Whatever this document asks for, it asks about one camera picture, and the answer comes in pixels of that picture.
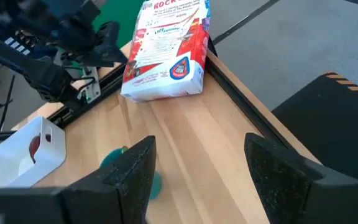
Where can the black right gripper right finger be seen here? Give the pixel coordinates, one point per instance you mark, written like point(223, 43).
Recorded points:
point(284, 186)

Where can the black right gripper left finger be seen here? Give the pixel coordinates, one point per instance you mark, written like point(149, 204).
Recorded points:
point(132, 186)

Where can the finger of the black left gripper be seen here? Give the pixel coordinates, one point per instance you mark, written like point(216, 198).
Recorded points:
point(107, 49)

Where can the green plastic cup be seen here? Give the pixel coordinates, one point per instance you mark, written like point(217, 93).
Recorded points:
point(112, 157)

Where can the red and white cereal box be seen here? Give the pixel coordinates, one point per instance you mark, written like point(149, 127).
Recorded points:
point(166, 53)

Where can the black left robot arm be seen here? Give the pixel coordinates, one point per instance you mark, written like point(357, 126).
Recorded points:
point(42, 77)

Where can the green floor mat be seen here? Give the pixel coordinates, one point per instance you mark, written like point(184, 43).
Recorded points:
point(120, 18)

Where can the black mat with orange stripes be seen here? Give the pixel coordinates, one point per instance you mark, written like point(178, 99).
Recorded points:
point(331, 130)

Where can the white plastic bin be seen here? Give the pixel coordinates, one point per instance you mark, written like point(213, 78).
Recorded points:
point(14, 158)

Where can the silver mounting bracket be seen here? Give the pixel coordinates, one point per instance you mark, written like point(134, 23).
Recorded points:
point(92, 87)

